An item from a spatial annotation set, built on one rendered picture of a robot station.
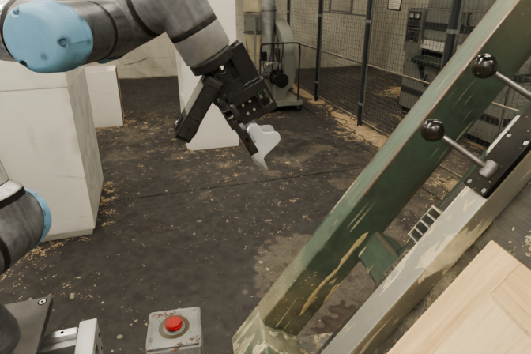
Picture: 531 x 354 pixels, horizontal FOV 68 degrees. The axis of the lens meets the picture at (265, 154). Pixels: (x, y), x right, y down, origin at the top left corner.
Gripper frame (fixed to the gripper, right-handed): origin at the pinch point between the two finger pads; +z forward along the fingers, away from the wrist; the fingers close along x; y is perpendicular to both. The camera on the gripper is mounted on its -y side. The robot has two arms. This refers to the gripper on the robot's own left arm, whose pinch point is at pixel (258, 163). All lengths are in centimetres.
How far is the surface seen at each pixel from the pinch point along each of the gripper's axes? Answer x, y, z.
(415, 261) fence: -15.6, 13.6, 22.9
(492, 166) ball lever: -17.2, 30.0, 12.4
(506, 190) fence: -19.1, 29.8, 16.2
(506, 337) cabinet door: -32.6, 15.3, 23.2
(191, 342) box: 4.4, -32.4, 30.9
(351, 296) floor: 99, 7, 158
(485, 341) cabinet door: -31.0, 13.1, 24.4
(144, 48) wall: 794, -65, 56
